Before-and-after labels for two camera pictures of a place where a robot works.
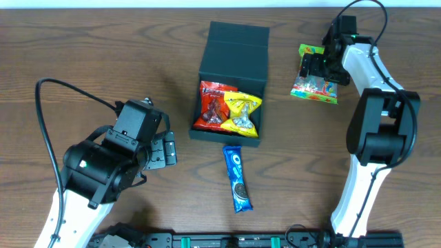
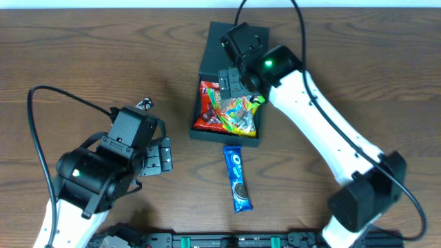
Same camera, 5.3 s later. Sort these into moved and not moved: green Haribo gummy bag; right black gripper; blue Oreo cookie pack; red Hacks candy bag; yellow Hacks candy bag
Moved: green Haribo gummy bag; right black gripper
Not moved: blue Oreo cookie pack; yellow Hacks candy bag; red Hacks candy bag
